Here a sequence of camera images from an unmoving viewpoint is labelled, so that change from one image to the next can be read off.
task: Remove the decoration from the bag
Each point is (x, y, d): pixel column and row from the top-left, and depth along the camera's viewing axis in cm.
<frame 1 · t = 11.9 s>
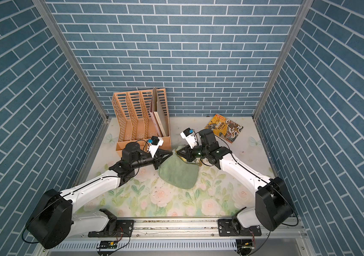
left hand: (174, 155, 76), fingers closed
right hand: (180, 152, 79), fingers closed
green fabric bag: (178, 172, 84), point 10 cm above the table
orange illustrated comic book: (224, 128, 115), point 2 cm above the table

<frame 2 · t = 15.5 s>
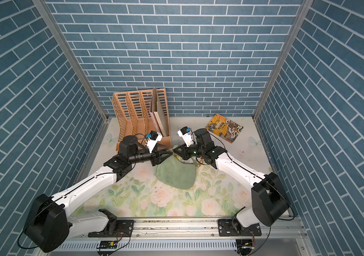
left hand: (172, 152, 74), fingers open
right hand: (176, 150, 79), fingers closed
the named things where they were.

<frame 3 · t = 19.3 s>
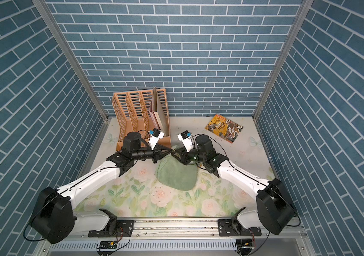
left hand: (174, 152, 75), fingers closed
right hand: (175, 153, 78), fingers open
the named things where they were.

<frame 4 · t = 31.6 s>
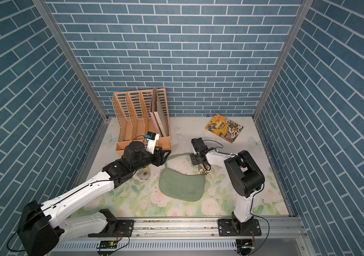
left hand: (170, 151, 75), fingers open
right hand: (196, 158, 99), fingers open
green fabric bag: (180, 186, 88), on the table
the other named things where they were.

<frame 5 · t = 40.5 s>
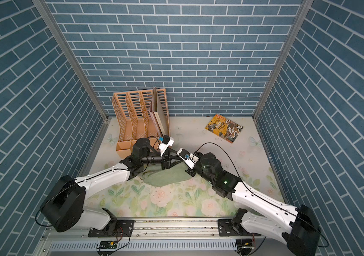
left hand: (183, 160, 74), fingers open
right hand: (185, 154, 73), fingers closed
green fabric bag: (158, 177, 81), point 11 cm above the table
the other named things where they were.

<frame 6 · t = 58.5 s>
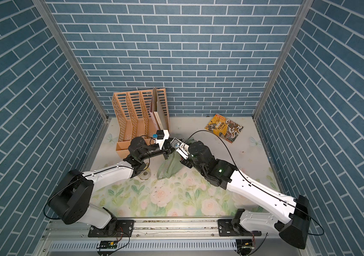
left hand: (184, 143, 72), fingers closed
right hand: (185, 145, 71), fingers closed
green fabric bag: (171, 165, 81), point 15 cm above the table
white red toy decoration: (145, 176, 87), point 6 cm above the table
the other named things where they were.

